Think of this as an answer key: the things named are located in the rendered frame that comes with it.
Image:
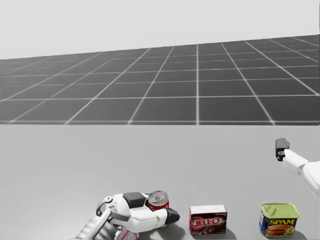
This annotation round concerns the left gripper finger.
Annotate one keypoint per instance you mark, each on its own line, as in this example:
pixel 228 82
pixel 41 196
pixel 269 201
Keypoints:
pixel 146 196
pixel 155 218

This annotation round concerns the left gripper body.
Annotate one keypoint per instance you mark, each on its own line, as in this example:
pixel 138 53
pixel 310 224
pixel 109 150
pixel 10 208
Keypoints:
pixel 120 208

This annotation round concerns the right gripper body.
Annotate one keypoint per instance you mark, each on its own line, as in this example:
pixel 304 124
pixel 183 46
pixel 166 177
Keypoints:
pixel 312 175

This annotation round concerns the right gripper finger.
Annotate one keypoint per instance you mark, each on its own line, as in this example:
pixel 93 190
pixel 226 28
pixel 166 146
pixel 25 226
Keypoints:
pixel 291 156

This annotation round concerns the red and white can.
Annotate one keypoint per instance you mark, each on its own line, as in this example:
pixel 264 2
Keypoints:
pixel 158 201

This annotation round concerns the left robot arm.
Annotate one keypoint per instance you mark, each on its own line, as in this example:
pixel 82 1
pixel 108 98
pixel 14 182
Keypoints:
pixel 93 225

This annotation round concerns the green and blue rectangular can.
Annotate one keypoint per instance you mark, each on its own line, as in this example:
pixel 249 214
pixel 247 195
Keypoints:
pixel 278 221

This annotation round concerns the red and white carton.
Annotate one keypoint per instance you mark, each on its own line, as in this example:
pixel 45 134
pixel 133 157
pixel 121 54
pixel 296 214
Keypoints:
pixel 208 221

